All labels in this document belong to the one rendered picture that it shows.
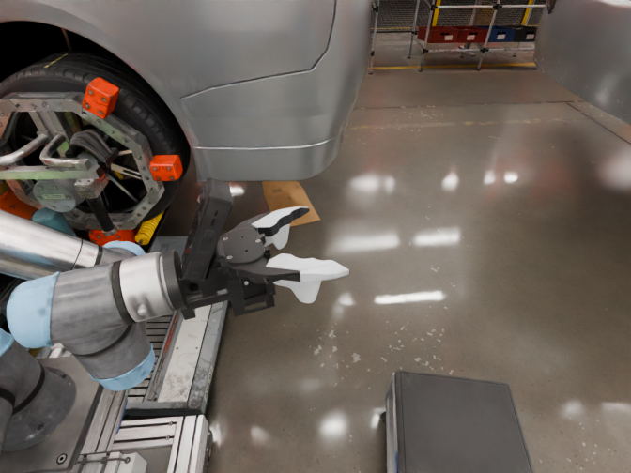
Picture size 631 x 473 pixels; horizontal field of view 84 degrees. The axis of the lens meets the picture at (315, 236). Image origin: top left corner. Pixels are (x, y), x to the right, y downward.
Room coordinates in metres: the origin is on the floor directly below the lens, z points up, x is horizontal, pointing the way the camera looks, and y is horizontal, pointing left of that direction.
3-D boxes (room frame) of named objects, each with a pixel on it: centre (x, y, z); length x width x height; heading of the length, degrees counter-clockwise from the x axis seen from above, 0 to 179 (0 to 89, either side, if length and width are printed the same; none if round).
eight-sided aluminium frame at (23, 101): (1.11, 0.87, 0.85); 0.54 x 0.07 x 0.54; 91
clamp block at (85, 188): (0.91, 0.69, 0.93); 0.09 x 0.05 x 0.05; 1
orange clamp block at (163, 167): (1.12, 0.55, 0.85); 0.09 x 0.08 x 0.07; 91
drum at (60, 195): (1.04, 0.87, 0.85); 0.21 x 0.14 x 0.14; 1
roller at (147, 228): (1.22, 0.75, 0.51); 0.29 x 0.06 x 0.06; 1
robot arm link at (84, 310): (0.24, 0.27, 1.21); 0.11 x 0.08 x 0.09; 109
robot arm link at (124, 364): (0.25, 0.27, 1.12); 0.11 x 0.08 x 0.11; 19
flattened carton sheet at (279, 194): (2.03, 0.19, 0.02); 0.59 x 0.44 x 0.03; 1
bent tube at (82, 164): (0.99, 0.77, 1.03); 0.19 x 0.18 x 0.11; 1
